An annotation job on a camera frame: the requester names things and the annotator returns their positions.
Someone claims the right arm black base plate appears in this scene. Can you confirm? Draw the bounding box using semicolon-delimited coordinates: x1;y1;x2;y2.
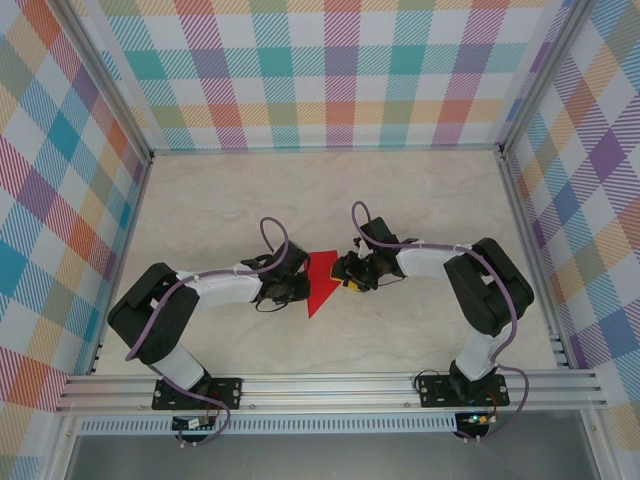
417;374;510;409

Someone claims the aluminium mounting rail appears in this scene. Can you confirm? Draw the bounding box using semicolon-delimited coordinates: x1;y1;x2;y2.
55;374;609;414

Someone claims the aluminium back rail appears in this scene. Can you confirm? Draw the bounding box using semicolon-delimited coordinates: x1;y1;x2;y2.
149;144;504;154

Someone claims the small black circuit board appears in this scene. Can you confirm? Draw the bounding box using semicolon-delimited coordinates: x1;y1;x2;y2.
172;416;217;432

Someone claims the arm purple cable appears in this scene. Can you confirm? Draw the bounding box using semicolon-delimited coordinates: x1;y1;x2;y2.
124;216;292;448
351;201;531;445

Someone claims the grey metal panel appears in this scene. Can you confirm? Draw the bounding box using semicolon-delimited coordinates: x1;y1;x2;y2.
64;433;601;480

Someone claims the slotted grey cable duct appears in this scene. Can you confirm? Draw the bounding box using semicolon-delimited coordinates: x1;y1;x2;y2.
77;418;459;435

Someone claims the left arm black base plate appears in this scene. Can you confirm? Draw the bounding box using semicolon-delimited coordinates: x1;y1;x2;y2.
152;377;244;411

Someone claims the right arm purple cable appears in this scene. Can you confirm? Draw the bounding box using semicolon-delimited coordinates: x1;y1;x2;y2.
351;201;531;445

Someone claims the red square paper sheet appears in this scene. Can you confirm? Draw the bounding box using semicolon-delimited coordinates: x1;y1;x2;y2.
305;248;339;320

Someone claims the aluminium frame post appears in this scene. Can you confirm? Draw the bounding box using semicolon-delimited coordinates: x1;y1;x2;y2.
499;0;592;156
49;0;155;166

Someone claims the aluminium side rail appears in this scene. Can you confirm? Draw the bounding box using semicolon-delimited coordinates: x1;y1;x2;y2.
499;152;571;371
88;154;154;376

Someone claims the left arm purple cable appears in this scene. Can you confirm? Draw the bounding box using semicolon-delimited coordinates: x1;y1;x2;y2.
124;216;292;448

